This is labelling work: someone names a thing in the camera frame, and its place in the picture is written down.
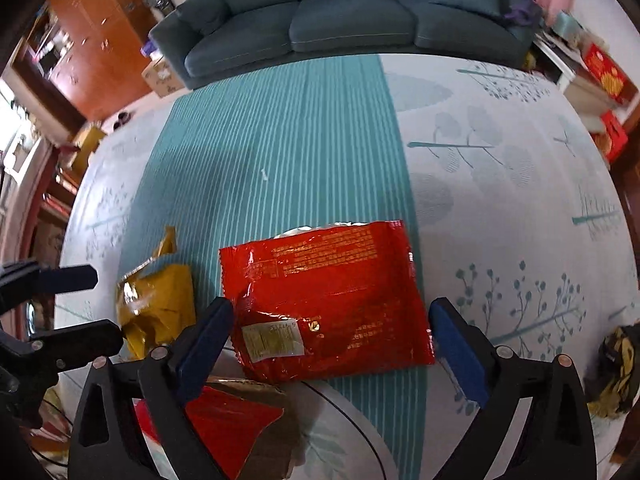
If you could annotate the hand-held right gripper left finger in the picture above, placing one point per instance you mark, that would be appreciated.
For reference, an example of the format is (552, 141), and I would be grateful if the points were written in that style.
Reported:
(205, 345)

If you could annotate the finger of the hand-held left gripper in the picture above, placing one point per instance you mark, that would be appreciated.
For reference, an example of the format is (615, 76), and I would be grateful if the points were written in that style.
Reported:
(90, 340)
(70, 279)

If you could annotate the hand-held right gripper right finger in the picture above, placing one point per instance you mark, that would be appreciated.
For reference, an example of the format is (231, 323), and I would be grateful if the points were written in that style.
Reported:
(457, 350)

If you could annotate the yellow wrapper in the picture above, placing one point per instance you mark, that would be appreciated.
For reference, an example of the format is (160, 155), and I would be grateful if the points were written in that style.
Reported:
(160, 300)

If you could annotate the red snack packet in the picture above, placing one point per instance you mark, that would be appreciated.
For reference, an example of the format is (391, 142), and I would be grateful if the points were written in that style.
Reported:
(325, 285)

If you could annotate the red and brown packet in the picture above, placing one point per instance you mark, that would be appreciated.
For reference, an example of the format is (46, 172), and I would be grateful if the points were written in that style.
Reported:
(235, 425)

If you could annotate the black and yellow packet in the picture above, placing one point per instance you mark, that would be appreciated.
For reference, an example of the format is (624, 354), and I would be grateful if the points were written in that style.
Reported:
(617, 360)

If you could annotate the white paper scrap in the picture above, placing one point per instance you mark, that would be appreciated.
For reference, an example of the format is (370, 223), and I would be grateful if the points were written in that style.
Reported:
(263, 175)

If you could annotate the cardboard box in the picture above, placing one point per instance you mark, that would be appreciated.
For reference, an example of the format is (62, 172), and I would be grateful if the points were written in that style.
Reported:
(162, 77)

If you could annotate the purple box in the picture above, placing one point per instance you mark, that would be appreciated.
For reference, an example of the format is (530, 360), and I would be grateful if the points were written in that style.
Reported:
(150, 49)

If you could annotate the wooden cabinet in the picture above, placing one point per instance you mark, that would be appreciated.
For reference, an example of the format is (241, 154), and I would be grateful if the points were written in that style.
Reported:
(100, 35)

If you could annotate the small red gift box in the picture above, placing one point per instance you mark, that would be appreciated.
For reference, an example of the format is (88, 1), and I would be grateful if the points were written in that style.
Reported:
(612, 135)

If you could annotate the white side table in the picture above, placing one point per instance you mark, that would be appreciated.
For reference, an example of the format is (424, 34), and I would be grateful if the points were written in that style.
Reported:
(575, 87)

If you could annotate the large red gift box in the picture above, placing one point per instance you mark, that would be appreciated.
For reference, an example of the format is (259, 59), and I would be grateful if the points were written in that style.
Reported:
(610, 72)

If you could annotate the light blue appliance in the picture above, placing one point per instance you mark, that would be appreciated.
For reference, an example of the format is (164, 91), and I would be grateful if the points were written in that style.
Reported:
(565, 25)

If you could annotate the dark teal sofa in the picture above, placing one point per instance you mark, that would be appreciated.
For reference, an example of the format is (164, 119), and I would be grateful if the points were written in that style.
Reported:
(350, 25)

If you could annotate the purple bag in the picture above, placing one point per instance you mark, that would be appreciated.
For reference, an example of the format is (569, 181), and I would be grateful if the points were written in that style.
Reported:
(522, 5)

